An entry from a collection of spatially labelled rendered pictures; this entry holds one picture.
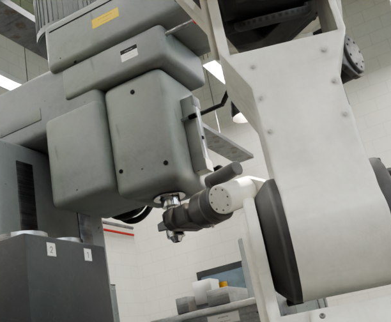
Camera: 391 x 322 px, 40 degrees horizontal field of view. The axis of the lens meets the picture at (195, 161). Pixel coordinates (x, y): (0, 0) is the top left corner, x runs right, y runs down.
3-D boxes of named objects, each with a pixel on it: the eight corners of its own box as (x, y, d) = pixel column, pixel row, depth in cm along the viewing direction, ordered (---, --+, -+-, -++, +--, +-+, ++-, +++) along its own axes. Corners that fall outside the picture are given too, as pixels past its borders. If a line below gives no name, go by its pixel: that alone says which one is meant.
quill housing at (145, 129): (216, 192, 147) (195, 89, 158) (179, 177, 129) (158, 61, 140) (157, 212, 154) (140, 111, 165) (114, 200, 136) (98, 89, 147)
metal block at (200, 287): (222, 301, 144) (218, 278, 146) (214, 301, 139) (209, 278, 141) (205, 305, 146) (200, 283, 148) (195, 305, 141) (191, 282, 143)
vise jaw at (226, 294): (250, 303, 145) (247, 287, 147) (230, 302, 132) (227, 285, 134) (230, 307, 148) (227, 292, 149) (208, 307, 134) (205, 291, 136)
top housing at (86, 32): (232, 45, 158) (220, -1, 164) (190, 2, 136) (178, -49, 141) (101, 103, 177) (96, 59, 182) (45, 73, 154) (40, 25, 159)
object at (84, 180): (159, 203, 157) (145, 122, 166) (108, 188, 136) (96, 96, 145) (106, 221, 164) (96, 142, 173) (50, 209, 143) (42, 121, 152)
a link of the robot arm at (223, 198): (232, 218, 132) (266, 202, 124) (202, 229, 124) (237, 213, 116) (213, 175, 133) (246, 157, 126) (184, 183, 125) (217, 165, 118)
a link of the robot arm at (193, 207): (197, 204, 143) (228, 188, 135) (204, 240, 139) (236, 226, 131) (159, 202, 134) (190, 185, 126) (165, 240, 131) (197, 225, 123)
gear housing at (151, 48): (208, 86, 158) (202, 57, 161) (165, 53, 137) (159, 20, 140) (114, 125, 171) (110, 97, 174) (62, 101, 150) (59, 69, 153)
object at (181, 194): (191, 196, 143) (190, 193, 144) (175, 190, 136) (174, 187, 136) (163, 205, 147) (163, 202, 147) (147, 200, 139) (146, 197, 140)
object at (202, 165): (214, 171, 139) (199, 99, 146) (207, 168, 136) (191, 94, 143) (200, 176, 141) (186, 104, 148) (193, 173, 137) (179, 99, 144)
